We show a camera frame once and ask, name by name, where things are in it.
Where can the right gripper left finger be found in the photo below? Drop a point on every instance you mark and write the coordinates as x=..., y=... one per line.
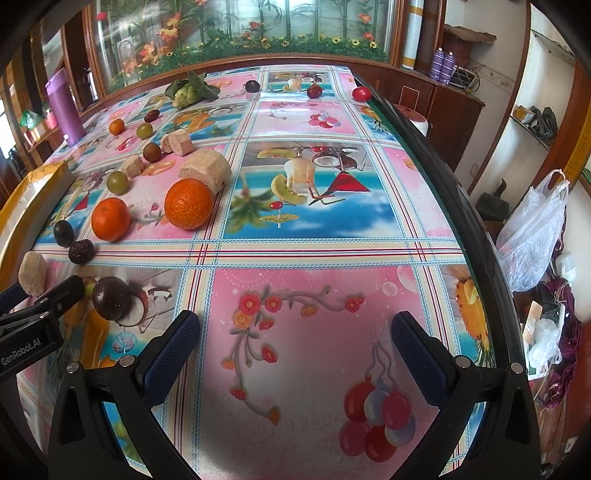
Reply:
x=163, y=358

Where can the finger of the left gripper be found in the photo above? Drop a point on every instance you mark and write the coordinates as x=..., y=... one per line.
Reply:
x=62, y=297

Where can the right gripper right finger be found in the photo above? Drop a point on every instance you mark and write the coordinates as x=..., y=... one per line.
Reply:
x=428, y=361

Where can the dark wrinkled passion fruit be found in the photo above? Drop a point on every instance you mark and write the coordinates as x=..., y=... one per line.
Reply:
x=81, y=251

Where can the smaller orange tangerine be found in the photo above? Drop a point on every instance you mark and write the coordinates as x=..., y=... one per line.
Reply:
x=110, y=219

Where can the large orange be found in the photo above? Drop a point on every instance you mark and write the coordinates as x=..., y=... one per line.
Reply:
x=188, y=204

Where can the large beige sponge cake piece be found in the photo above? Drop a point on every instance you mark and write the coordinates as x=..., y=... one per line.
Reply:
x=208, y=167

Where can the green round fruit near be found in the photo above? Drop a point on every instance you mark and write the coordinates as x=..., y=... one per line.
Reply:
x=117, y=183

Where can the green round fruit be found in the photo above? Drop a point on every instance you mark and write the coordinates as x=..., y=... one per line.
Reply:
x=144, y=131
x=117, y=183

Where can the small beige cake piece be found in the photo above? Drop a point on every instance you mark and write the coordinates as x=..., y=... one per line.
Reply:
x=132, y=166

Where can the white plastic bag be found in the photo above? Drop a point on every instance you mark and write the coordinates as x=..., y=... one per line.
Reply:
x=526, y=242

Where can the brown round fruit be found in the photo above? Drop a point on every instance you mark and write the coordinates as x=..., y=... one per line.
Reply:
x=151, y=152

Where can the small orange tangerine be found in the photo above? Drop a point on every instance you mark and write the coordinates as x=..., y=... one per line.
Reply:
x=116, y=127

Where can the green round fruit far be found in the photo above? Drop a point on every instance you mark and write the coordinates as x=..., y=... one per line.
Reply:
x=144, y=131

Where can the purple thermos bottle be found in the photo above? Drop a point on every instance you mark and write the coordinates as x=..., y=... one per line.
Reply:
x=64, y=108

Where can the beige cake roll slice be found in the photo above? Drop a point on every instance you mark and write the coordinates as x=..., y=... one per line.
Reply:
x=177, y=142

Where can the dark red date fruit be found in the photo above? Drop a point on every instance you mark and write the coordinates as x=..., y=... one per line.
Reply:
x=151, y=115

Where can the colourful fruit print tablecloth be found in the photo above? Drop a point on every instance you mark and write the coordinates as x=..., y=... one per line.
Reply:
x=325, y=230

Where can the green custard apple with leaves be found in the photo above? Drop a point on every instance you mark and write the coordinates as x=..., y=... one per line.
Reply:
x=194, y=88

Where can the dark purple plum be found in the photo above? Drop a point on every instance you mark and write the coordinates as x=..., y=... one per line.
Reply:
x=252, y=86

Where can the bright red tomato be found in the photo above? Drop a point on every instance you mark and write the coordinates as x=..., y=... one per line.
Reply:
x=362, y=94

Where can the purple spray can left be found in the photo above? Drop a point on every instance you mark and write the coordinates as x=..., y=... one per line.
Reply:
x=437, y=65

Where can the purple spray can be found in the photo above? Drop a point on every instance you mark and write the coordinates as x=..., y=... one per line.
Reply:
x=448, y=68
x=437, y=65

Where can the purple spray can right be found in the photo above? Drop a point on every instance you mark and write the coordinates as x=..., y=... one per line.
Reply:
x=448, y=68

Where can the dark red cherry fruit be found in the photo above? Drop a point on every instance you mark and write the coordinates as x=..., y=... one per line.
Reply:
x=314, y=91

